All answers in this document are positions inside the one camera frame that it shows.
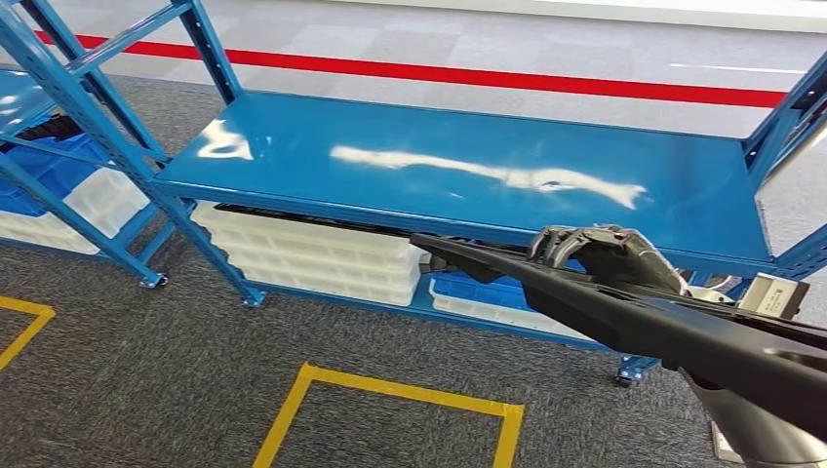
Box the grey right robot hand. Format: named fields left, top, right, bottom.
left=526, top=223, right=689, bottom=298

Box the black plastic panel with cutouts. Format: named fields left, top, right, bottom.
left=409, top=232, right=827, bottom=447

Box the black curved plastic part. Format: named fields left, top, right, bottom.
left=419, top=252, right=461, bottom=275

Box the blue metal shelf rack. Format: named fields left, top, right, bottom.
left=0, top=0, right=827, bottom=389
left=0, top=0, right=171, bottom=289

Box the long flat black part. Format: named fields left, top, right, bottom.
left=213, top=203, right=537, bottom=252

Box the blue plastic crate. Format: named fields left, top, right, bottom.
left=0, top=132, right=108, bottom=217
left=429, top=257, right=586, bottom=311

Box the grey floor outlet cover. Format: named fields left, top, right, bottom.
left=710, top=420, right=744, bottom=465

